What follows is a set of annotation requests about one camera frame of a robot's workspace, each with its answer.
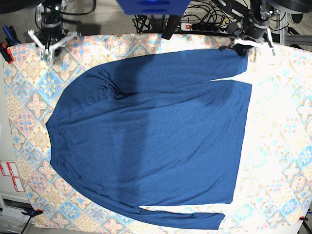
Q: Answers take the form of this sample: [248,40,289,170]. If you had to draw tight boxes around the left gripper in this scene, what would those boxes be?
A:
[219,20,275,56]

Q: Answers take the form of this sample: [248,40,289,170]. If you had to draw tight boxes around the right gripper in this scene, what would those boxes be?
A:
[27,23,81,60]

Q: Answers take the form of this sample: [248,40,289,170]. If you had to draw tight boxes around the blue long-sleeve T-shirt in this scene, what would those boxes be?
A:
[46,49,252,230]

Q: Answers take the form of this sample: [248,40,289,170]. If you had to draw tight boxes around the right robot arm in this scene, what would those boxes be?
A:
[27,0,81,61]

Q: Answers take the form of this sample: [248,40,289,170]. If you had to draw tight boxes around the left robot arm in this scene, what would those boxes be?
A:
[214,0,275,56]

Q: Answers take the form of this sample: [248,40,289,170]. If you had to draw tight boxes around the black red table clamp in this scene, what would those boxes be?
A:
[0,25,20,64]

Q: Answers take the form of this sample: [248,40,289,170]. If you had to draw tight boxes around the white power strip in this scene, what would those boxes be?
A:
[179,22,226,33]

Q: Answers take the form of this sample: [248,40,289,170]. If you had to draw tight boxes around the red white labels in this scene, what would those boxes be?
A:
[0,161,25,193]

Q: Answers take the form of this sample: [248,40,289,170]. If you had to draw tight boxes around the patterned tile tablecloth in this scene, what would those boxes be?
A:
[0,34,312,234]

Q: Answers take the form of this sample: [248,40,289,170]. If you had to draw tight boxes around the orange corner clamp left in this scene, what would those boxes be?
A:
[21,208,43,218]

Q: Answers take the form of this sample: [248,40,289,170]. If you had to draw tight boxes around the orange corner clamp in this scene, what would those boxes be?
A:
[21,208,43,218]
[299,216,309,221]

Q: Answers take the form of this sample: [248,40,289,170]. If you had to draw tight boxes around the orange corner clamp right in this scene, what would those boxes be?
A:
[299,216,309,221]

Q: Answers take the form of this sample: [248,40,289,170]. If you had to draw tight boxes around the tangled black cables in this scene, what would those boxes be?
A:
[133,0,244,34]

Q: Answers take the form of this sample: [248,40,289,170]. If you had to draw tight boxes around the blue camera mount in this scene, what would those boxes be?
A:
[117,0,191,16]

